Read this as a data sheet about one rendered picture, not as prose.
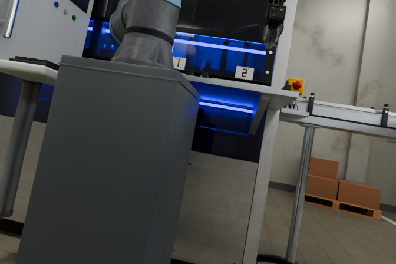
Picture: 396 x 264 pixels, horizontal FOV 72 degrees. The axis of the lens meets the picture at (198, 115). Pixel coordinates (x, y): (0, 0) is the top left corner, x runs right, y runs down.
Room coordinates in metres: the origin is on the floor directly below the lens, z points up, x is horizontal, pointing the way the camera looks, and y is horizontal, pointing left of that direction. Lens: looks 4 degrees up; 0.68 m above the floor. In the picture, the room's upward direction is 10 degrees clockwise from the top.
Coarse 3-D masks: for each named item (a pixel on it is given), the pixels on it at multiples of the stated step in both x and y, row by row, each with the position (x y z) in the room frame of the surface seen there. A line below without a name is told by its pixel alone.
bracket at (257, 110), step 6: (264, 96) 0.96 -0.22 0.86; (258, 102) 1.04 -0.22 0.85; (264, 102) 0.98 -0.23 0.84; (252, 108) 1.29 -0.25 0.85; (258, 108) 1.04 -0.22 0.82; (264, 108) 1.03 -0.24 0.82; (252, 114) 1.23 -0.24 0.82; (258, 114) 1.08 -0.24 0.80; (252, 120) 1.17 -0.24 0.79; (258, 120) 1.13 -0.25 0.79; (252, 126) 1.20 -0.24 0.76; (252, 132) 1.26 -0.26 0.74
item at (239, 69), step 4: (236, 68) 1.31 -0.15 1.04; (240, 68) 1.31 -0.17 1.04; (244, 68) 1.31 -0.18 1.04; (248, 68) 1.31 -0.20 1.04; (252, 68) 1.30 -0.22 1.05; (236, 72) 1.31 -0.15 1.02; (240, 72) 1.31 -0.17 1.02; (248, 72) 1.31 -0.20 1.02; (252, 72) 1.30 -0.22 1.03; (236, 76) 1.31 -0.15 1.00; (240, 76) 1.31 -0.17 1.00; (248, 76) 1.31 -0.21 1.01; (252, 76) 1.30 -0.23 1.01
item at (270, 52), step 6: (270, 30) 1.30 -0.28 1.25; (270, 36) 1.30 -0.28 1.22; (270, 48) 1.30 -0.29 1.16; (270, 54) 1.30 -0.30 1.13; (270, 60) 1.30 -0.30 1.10; (264, 66) 1.30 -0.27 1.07; (270, 66) 1.30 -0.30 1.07; (264, 72) 1.30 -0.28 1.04; (270, 72) 1.30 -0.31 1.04; (264, 78) 1.30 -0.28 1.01; (270, 78) 1.29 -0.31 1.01
